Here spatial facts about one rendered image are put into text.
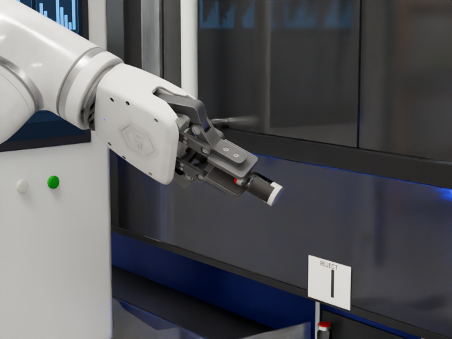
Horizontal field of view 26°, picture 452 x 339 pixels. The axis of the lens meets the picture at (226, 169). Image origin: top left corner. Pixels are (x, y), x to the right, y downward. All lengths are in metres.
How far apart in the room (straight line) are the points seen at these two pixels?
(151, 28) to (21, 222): 0.39
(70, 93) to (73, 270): 0.76
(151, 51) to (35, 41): 0.68
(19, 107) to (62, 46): 0.08
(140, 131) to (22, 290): 0.73
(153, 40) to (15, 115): 0.70
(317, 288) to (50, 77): 0.56
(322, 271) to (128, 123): 0.49
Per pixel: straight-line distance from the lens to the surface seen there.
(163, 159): 0.98
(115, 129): 1.00
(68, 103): 1.00
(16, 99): 1.00
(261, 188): 0.96
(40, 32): 1.03
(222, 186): 0.98
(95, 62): 1.00
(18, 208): 1.63
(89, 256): 1.73
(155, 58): 1.67
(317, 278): 1.39
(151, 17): 1.68
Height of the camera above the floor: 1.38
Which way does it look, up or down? 9 degrees down
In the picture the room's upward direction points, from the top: straight up
